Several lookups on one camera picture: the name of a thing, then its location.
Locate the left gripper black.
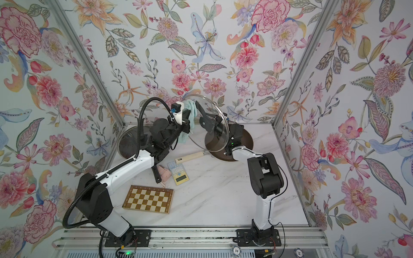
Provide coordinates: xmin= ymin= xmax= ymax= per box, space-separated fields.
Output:
xmin=162 ymin=111 xmax=191 ymax=150

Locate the glass pot lid black handle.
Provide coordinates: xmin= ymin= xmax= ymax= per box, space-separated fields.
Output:
xmin=184 ymin=94 xmax=230 ymax=153

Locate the light green cleaning cloth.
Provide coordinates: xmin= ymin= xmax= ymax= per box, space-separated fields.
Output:
xmin=178 ymin=100 xmax=198 ymax=144

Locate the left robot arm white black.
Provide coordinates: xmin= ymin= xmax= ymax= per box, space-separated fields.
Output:
xmin=65 ymin=117 xmax=195 ymax=244

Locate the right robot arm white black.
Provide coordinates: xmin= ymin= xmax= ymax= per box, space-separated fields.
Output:
xmin=225 ymin=123 xmax=285 ymax=245

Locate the pink small object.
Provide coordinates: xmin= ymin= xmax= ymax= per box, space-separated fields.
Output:
xmin=157 ymin=166 xmax=172 ymax=183

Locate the yellow blue calculator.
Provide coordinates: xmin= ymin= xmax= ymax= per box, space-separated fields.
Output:
xmin=167 ymin=161 xmax=189 ymax=186

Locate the wooden chessboard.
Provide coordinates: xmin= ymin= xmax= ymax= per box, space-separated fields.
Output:
xmin=122 ymin=186 xmax=174 ymax=214

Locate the brown frying pan cream handle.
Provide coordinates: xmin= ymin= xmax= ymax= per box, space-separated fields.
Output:
xmin=175 ymin=126 xmax=254 ymax=164

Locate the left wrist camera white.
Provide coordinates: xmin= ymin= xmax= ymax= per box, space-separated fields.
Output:
xmin=171 ymin=102 xmax=191 ymax=126

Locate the glass wok lid black handle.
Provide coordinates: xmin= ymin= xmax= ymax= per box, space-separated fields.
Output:
xmin=117 ymin=124 xmax=156 ymax=160

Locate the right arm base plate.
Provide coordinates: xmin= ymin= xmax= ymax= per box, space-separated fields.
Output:
xmin=232 ymin=228 xmax=282 ymax=248

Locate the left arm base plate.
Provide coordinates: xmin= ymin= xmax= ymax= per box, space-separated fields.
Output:
xmin=104 ymin=230 xmax=152 ymax=248

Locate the black corrugated cable hose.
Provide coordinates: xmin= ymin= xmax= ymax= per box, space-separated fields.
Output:
xmin=62 ymin=96 xmax=172 ymax=230

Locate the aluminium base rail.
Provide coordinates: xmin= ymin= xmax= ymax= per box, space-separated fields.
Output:
xmin=51 ymin=227 xmax=330 ymax=250

